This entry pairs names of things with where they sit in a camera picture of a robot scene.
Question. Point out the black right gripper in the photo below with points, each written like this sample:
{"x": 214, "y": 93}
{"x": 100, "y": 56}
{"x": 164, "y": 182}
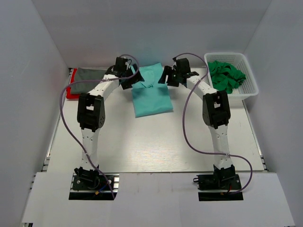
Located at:
{"x": 168, "y": 70}

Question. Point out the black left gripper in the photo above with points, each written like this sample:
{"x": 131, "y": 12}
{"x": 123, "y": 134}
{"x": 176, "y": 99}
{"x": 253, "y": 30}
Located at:
{"x": 128, "y": 84}

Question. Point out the teal t shirt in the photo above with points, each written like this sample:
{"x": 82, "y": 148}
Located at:
{"x": 150, "y": 97}

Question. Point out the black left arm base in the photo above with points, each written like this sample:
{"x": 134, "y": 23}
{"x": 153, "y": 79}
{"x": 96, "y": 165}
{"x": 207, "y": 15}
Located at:
{"x": 90, "y": 185}

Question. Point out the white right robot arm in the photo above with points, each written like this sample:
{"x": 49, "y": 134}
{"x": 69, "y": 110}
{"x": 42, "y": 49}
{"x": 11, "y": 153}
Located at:
{"x": 215, "y": 108}

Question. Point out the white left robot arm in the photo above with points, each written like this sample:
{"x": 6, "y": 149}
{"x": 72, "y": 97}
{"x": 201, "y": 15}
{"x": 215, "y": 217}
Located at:
{"x": 91, "y": 106}

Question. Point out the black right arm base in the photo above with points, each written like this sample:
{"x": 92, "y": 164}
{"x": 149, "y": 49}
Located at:
{"x": 222, "y": 185}

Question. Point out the folded grey t shirt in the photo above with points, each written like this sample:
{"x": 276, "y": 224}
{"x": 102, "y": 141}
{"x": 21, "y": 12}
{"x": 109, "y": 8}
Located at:
{"x": 86, "y": 74}

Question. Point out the crumpled green t shirt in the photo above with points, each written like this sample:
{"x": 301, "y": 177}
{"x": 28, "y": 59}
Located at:
{"x": 225, "y": 77}

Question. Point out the folded red t shirt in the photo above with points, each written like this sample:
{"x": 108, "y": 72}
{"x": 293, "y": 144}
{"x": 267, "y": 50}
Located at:
{"x": 69, "y": 95}

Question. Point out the white plastic basket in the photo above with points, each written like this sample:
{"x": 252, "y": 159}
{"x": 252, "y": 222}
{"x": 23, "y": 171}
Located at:
{"x": 239, "y": 61}

